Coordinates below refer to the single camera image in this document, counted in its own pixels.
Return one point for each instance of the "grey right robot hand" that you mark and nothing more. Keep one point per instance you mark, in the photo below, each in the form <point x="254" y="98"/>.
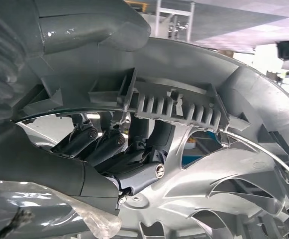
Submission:
<point x="47" y="171"/>

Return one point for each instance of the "white metal frame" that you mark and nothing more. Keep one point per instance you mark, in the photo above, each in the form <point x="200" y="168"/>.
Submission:
<point x="174" y="11"/>

